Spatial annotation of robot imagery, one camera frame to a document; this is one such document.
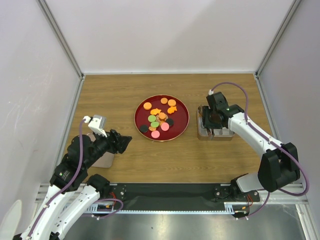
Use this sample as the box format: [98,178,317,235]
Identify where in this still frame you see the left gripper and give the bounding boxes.
[83,127,132,169]

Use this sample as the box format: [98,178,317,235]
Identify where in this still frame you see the black sandwich cookie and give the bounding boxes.
[139,124,149,133]
[165,118,174,126]

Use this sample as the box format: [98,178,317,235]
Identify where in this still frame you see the pink cookie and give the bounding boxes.
[151,130,160,139]
[160,122,170,132]

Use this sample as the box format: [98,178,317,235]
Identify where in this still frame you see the steel serving tongs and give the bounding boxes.
[196,105,214,141]

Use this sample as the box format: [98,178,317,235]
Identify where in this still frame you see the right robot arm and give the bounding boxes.
[198,91,301,201]

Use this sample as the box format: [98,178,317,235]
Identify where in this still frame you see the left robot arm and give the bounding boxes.
[13,129,132,240]

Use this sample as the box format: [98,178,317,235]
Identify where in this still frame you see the gold cookie tin box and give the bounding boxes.
[196,109,236,142]

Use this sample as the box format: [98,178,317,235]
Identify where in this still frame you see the gold tin lid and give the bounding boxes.
[86,133,115,169]

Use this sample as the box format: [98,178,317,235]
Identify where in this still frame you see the orange star cookie lower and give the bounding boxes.
[148,126,157,132]

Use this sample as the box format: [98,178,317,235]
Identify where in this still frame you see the green macaron lower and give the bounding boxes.
[150,121,159,128]

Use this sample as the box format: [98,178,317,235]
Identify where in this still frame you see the green macaron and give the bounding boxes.
[150,121,159,128]
[147,115,157,123]

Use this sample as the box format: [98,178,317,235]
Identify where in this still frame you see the green macaron upper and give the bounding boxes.
[147,115,157,123]

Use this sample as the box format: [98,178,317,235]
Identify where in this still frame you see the orange fish cookie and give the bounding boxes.
[167,106,177,115]
[150,108,162,116]

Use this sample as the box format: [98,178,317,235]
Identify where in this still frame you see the round orange biscuit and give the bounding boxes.
[167,99,176,107]

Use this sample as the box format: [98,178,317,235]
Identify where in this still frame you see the orange fish cookie left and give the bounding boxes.
[150,108,162,116]

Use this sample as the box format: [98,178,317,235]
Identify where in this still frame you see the orange sandwich biscuit left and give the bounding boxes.
[143,102,152,110]

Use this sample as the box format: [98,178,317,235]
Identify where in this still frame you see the round red tray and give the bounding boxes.
[134,94,190,142]

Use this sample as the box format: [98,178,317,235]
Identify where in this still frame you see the round orange cookie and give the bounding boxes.
[160,97,168,105]

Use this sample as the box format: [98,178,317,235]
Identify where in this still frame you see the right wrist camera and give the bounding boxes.
[208,89,215,96]

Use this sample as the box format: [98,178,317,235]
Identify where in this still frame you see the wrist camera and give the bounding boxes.
[208,89,215,96]
[88,114,107,137]

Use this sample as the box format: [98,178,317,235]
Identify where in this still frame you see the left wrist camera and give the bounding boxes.
[88,114,107,137]

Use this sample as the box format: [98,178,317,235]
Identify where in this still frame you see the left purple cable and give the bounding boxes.
[26,116,124,238]

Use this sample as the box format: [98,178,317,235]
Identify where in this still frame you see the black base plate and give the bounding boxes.
[110,183,260,212]

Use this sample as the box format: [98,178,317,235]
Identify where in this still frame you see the grey cable duct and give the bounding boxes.
[84,201,253,215]

